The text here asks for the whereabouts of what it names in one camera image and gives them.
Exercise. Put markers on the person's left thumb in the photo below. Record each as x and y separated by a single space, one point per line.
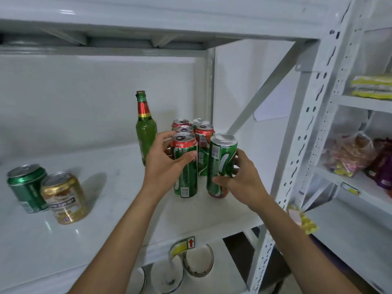
185 159

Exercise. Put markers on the purple and red snack packets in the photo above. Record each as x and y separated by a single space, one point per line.
382 168

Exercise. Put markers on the person's left forearm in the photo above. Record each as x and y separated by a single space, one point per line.
122 241

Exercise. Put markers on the cluster of tall green cans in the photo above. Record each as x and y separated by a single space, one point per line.
204 143

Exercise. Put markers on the person's left hand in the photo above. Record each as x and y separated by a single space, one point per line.
159 168

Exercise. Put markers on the short green drink can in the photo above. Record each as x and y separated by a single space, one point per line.
27 189

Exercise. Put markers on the white metal shelving rack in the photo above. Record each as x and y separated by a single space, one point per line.
346 217
122 15

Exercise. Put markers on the person's right thumb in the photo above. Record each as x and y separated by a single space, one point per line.
222 181

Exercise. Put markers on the small yellow shelf price tag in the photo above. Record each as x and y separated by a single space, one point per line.
351 189

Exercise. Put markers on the round clear jar dark rim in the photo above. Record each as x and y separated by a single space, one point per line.
199 267
165 281
141 281

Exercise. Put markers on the clear bag of colourful snacks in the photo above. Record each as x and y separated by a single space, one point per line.
349 154

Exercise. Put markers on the yellow and white packets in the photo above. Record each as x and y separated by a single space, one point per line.
372 87

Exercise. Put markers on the green glass beer bottle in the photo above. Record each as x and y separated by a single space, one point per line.
145 131

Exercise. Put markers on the short gold drink can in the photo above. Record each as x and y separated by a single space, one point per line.
66 199

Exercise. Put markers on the tall green red-rimmed drink can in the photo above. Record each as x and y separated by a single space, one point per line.
221 156
185 182

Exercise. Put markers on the yellow shelf label red arrow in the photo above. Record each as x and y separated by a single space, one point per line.
180 246

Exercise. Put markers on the person's right forearm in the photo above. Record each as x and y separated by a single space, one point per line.
294 248

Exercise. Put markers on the person's right hand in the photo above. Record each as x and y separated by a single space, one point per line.
245 186

